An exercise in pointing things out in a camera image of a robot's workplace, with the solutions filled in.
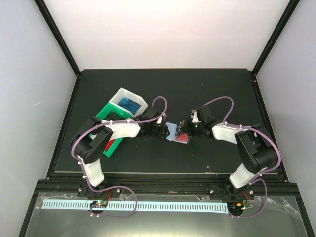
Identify black VIP card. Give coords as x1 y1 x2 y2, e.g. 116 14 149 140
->
175 120 187 136

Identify red credit card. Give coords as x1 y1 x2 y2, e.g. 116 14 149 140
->
174 133 190 144

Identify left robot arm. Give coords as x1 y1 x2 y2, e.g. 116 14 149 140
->
71 107 168 197

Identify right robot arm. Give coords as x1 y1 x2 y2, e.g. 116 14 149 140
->
176 106 281 199

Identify blue cards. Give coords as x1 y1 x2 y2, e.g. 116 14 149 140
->
118 97 141 114

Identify black cards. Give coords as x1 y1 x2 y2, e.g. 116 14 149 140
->
106 112 125 121

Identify clear white plastic bin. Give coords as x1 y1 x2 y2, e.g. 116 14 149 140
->
109 88 148 117

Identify green plastic bin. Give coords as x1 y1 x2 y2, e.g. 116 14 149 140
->
102 116 123 157
96 102 132 120

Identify right small circuit board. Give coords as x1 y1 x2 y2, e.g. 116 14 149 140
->
227 202 250 211

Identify small circuit board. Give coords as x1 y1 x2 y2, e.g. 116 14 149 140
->
90 200 108 209
227 202 250 211

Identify left small circuit board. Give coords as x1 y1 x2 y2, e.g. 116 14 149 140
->
90 200 108 209

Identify clear acrylic sheet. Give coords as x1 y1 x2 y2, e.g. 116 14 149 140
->
21 194 308 237

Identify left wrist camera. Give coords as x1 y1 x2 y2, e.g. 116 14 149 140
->
156 116 164 124

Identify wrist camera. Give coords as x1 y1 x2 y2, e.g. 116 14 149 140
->
191 110 200 124
156 116 164 124

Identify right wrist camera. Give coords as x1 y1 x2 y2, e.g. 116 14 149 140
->
191 110 200 124

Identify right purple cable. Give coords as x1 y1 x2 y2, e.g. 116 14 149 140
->
201 96 282 220

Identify purple cable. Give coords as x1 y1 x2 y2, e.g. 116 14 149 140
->
201 96 282 220
71 96 169 219

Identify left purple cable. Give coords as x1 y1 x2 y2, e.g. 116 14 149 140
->
71 96 169 219

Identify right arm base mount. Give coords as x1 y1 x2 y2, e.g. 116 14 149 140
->
208 183 254 200

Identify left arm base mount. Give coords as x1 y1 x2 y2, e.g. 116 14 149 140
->
77 182 124 199

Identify white slotted cable duct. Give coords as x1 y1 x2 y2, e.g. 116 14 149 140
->
41 199 229 214

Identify black aluminium front rail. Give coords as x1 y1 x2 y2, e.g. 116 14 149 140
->
35 174 232 197

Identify right black frame post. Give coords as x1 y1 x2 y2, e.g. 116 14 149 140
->
252 0 300 76

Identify black frame post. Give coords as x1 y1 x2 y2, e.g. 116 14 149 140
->
252 0 300 76
34 0 80 76

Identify left black frame post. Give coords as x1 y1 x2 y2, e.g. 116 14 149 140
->
34 0 80 76

